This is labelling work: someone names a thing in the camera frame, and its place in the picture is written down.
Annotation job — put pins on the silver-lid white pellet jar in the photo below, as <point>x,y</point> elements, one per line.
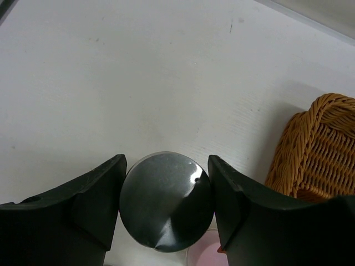
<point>166,202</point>

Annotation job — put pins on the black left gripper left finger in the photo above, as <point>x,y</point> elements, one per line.
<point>72,224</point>

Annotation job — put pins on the pink-cap seasoning bottle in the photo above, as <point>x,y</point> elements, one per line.
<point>206,251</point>

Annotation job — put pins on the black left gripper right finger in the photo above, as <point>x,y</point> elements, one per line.
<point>259,226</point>

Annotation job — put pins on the brown wicker divided basket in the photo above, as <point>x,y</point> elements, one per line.
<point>314,158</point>

